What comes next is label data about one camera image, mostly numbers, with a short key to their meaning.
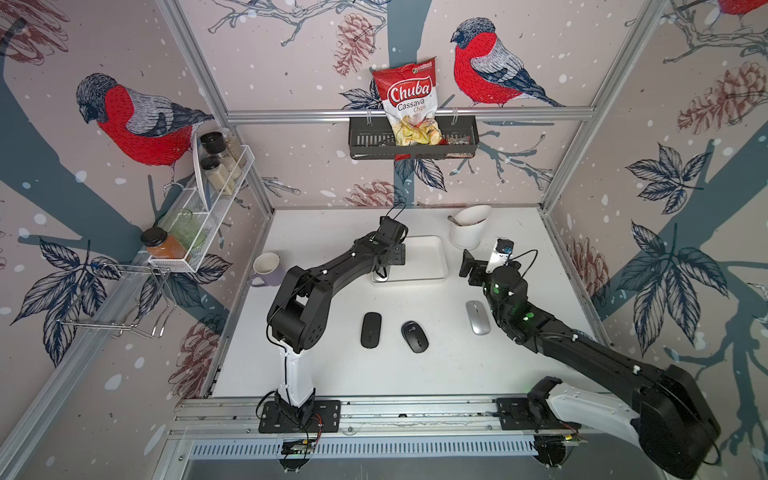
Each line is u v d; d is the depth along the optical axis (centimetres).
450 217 104
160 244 60
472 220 108
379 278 100
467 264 74
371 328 88
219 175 76
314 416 73
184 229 67
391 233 74
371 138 95
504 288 59
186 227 70
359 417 75
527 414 73
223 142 83
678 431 40
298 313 50
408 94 80
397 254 87
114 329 53
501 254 67
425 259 104
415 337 86
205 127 88
